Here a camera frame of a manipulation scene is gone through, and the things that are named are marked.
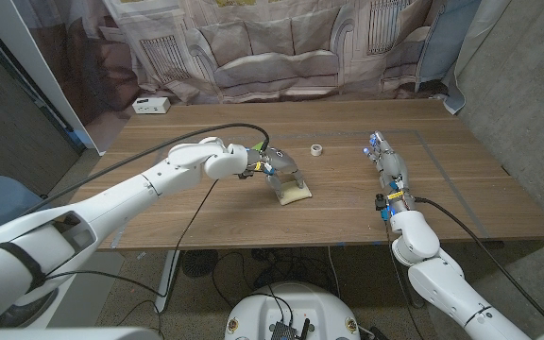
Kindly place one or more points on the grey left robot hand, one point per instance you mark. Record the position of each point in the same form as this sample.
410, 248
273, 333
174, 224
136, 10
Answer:
279, 160

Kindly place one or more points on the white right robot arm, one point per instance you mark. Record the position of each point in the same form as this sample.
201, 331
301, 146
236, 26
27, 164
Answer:
442, 283

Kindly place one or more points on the black electronics module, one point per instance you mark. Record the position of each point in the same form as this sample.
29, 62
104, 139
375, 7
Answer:
281, 330

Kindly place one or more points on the yellow sponge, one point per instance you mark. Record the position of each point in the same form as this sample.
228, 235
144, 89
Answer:
296, 195

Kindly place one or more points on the printed sofa backdrop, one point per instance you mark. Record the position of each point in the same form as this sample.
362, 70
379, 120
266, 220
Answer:
272, 47

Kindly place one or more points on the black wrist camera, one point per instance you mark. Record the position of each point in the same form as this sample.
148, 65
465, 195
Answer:
244, 175
380, 203

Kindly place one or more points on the pale grey curtain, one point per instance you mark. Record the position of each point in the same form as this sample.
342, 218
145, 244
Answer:
475, 33

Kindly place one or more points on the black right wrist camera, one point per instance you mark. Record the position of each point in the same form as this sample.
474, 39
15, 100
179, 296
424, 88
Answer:
380, 203

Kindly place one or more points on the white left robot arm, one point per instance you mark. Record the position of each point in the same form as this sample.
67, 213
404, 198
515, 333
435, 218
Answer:
111, 208

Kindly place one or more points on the white table leg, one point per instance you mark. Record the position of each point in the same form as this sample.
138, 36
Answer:
168, 278

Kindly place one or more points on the white pillar panel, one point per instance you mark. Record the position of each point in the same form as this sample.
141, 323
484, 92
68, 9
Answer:
26, 47

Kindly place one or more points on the white tape roll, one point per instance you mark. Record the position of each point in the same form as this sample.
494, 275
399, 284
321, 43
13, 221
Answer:
312, 151

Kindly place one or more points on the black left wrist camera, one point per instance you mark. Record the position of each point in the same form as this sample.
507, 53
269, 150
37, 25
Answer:
244, 175

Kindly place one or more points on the dark shoe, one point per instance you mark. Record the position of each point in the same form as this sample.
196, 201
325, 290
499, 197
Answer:
28, 309

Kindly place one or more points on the round black floor fan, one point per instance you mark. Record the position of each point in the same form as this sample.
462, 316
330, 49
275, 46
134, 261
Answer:
198, 263

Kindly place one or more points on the green block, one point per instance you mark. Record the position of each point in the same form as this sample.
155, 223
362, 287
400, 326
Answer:
258, 146

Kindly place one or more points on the white power strip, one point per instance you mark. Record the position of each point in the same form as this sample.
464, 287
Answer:
151, 106

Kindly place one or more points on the white robot torso base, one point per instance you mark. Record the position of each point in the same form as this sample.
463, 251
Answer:
310, 302

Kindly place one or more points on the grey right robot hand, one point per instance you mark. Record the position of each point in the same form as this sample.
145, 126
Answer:
392, 167

